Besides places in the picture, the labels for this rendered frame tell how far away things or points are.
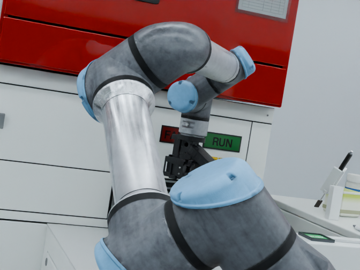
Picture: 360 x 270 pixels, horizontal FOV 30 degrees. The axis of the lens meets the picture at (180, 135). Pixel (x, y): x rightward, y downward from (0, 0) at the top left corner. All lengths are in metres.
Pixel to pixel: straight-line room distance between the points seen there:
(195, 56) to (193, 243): 0.46
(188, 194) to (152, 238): 0.08
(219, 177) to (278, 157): 2.83
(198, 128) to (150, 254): 0.83
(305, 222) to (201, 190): 0.91
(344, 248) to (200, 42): 0.51
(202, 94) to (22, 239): 0.63
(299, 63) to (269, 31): 1.81
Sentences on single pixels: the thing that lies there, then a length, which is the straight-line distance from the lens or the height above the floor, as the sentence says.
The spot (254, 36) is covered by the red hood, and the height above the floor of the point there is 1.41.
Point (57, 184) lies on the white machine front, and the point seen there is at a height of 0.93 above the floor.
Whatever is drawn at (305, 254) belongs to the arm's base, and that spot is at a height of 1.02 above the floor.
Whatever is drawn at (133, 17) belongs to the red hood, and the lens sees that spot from 1.80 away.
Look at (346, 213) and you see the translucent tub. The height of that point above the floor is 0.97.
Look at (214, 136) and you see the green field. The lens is 1.93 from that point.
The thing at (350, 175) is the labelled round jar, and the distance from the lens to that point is 2.09.
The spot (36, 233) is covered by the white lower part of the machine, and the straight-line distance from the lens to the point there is 1.85.
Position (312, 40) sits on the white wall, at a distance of 3.78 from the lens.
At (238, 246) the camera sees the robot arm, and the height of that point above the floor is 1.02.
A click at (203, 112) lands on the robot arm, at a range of 1.72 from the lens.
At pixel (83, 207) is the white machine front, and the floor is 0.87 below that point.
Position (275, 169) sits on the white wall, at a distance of 3.72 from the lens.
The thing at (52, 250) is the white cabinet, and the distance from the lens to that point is 1.72.
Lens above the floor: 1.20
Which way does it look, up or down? 3 degrees down
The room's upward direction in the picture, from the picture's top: 9 degrees clockwise
